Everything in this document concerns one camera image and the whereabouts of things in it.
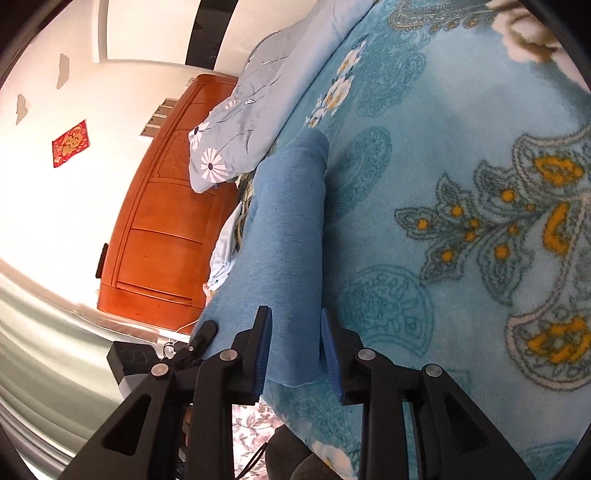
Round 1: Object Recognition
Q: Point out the mustard knitted folded garment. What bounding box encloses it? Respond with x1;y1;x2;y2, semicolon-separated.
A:
233;171;256;251

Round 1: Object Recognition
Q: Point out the wall switch panel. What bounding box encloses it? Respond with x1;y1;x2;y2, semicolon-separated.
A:
140;98;177;138

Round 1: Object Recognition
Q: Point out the orange wooden headboard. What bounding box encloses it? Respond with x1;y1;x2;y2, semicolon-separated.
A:
97;74;238;334

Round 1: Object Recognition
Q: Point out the white charging cable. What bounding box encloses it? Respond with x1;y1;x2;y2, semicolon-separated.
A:
161;317;199;356

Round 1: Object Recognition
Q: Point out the grey-blue floral duvet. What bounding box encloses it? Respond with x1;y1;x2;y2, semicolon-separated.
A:
188;0;374;194

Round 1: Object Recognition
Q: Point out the white wardrobe with black stripe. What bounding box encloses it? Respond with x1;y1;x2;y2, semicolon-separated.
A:
92;0;315;76

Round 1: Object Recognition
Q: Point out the white folded garment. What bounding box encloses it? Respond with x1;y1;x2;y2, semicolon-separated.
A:
205;202;243;292

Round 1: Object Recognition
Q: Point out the teal floral bed blanket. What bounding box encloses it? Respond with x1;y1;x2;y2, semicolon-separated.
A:
276;1;590;479

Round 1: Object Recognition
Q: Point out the grey floral bedside cover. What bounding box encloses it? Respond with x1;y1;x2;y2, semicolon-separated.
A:
232;400;283;476

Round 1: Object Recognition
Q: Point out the red paper wall decoration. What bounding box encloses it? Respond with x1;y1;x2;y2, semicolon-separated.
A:
52;120;90;168

